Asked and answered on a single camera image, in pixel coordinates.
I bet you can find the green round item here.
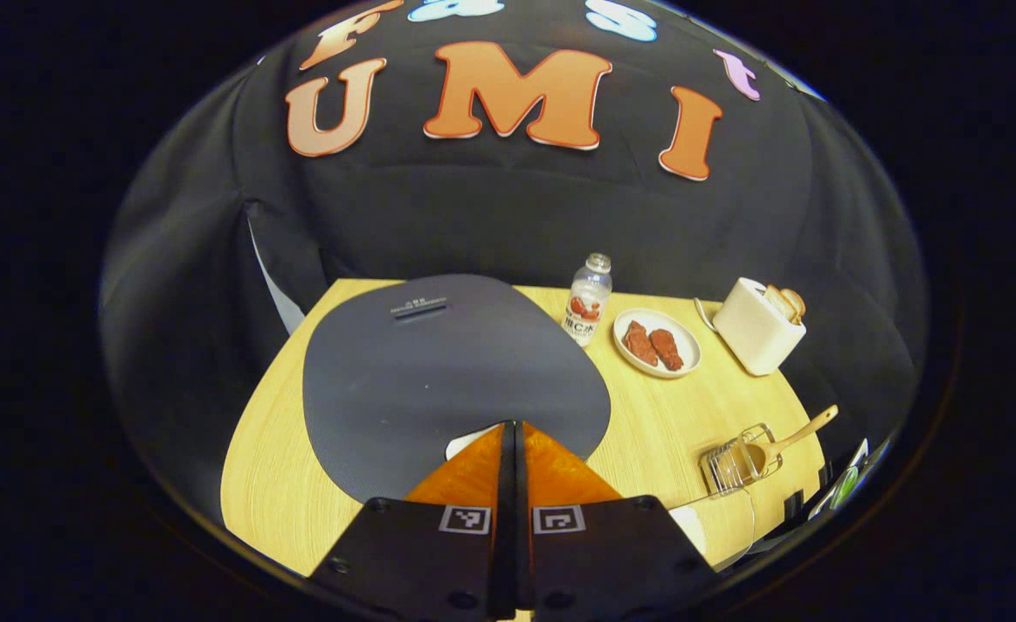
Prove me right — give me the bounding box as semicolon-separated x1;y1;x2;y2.
828;465;860;512

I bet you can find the wooden spoon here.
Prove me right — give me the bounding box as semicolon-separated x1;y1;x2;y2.
735;404;840;478

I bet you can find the black backdrop cloth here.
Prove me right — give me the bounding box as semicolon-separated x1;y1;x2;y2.
100;0;930;519

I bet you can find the clear plastic bottle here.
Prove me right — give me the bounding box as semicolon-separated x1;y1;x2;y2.
562;252;613;349

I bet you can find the dark grey rice cooker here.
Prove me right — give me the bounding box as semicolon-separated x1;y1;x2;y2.
302;273;613;507

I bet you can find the white round plate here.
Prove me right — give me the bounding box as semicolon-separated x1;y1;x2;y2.
613;308;703;380

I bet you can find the red meat piece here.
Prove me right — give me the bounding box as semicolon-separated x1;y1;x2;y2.
621;320;661;367
649;327;687;373

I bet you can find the white toaster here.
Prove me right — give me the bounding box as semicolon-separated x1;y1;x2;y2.
712;276;808;378

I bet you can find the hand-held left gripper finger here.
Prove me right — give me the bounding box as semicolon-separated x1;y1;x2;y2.
308;421;518;622
515;421;722;622

